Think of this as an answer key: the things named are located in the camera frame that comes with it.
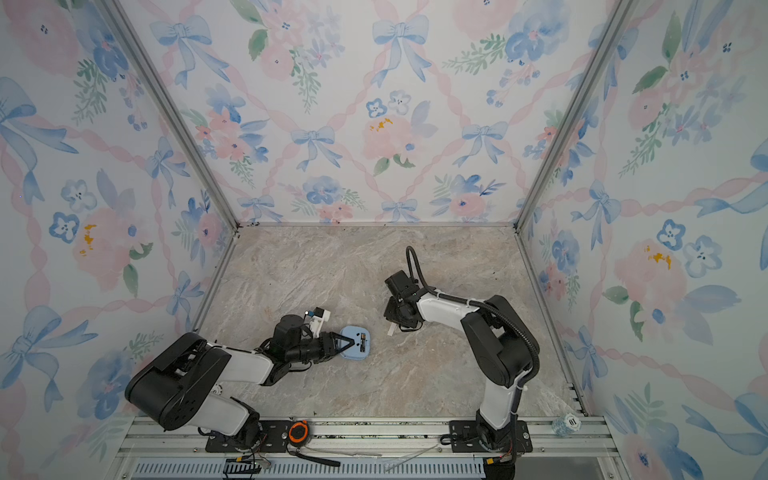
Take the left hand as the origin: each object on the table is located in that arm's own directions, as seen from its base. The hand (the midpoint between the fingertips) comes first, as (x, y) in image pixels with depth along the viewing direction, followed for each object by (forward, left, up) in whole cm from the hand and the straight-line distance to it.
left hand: (353, 345), depth 85 cm
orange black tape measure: (-21, +12, -2) cm, 25 cm away
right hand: (+12, -11, -3) cm, 17 cm away
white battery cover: (+7, -11, -4) cm, 13 cm away
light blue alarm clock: (+3, 0, +1) cm, 3 cm away
